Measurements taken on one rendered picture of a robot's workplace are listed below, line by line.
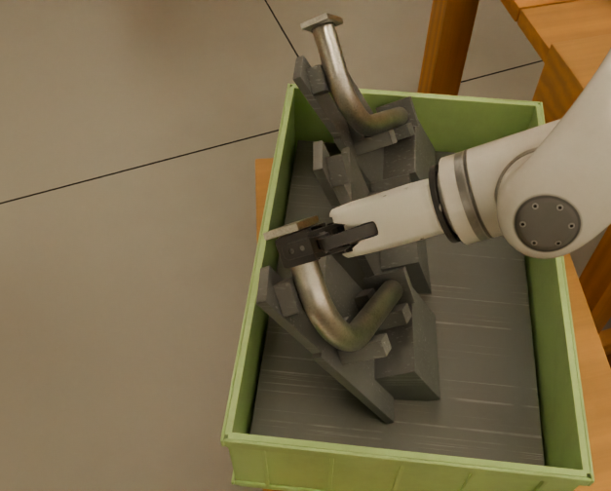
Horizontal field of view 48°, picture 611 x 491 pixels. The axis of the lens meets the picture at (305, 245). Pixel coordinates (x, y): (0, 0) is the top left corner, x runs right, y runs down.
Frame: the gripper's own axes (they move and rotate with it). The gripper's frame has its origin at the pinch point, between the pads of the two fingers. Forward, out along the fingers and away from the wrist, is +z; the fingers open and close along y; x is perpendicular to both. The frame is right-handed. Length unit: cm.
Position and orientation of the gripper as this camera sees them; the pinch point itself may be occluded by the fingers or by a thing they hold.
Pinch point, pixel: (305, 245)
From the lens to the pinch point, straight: 71.1
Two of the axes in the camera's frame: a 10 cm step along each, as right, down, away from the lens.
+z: -8.7, 2.6, 4.3
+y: -3.9, 1.8, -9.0
